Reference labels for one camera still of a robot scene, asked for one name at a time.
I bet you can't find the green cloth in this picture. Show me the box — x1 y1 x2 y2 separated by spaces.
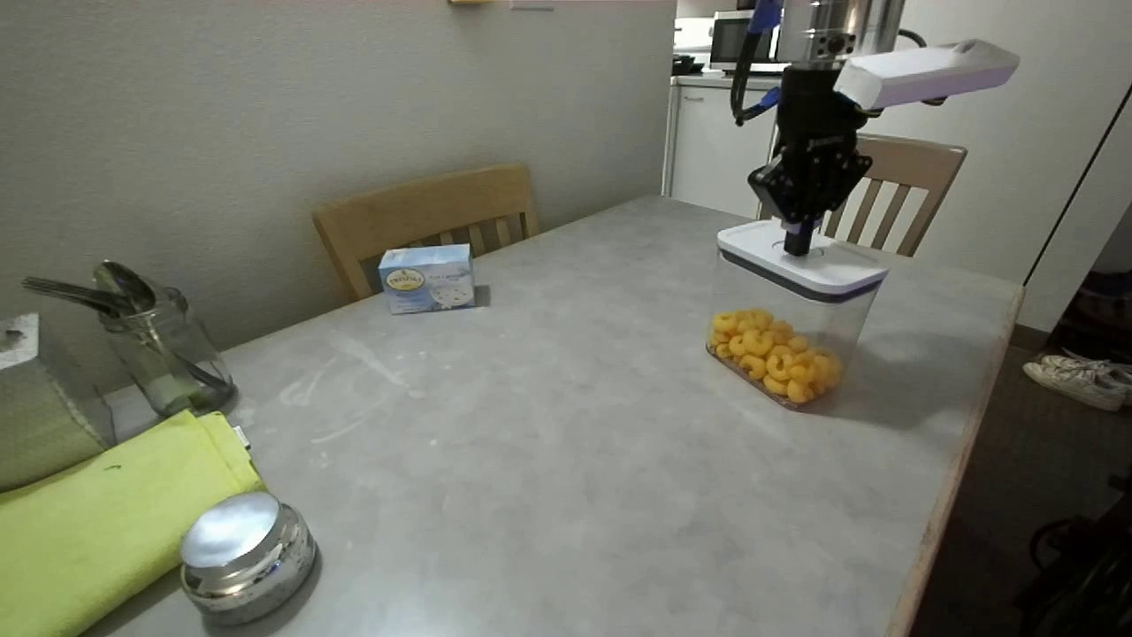
0 408 265 637

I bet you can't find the white kitchen cabinet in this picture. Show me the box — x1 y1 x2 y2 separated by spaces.
661 68 787 222

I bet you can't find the metal spoon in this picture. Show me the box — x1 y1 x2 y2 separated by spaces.
94 260 162 318

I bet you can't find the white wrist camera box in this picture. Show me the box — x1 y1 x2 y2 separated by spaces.
833 35 1024 114

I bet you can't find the small light blue carton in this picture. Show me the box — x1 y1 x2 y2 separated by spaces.
375 240 479 314

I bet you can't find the wooden chair with solid backrest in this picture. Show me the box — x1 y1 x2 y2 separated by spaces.
312 161 546 303

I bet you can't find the wooden chair with slatted backrest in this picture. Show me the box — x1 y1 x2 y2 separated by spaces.
819 131 970 262

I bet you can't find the black and blue robot cable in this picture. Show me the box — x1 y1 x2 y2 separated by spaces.
724 0 792 131

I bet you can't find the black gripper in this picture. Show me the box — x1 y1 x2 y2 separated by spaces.
747 63 878 260

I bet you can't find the glass utensil jar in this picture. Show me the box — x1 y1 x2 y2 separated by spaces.
94 281 242 418

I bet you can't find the microwave oven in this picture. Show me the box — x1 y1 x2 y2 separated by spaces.
706 10 790 68

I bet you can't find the black handled utensil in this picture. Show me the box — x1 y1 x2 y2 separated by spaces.
20 272 136 324

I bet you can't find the round silver metal tin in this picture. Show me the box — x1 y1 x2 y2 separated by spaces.
177 488 322 626

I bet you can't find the white sneaker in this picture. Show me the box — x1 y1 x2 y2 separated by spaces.
1024 352 1132 416

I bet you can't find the white square container lid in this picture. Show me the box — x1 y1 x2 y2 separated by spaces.
716 218 893 303

